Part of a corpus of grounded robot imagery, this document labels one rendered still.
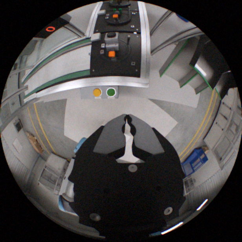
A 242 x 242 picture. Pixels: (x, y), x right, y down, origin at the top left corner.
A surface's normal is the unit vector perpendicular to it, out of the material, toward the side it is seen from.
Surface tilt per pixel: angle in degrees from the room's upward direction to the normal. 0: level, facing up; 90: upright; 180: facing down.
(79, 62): 0
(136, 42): 0
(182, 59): 45
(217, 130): 90
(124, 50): 0
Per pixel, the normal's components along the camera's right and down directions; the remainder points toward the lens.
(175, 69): -0.17, 0.96
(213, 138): -0.99, -0.15
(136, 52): -0.03, 0.52
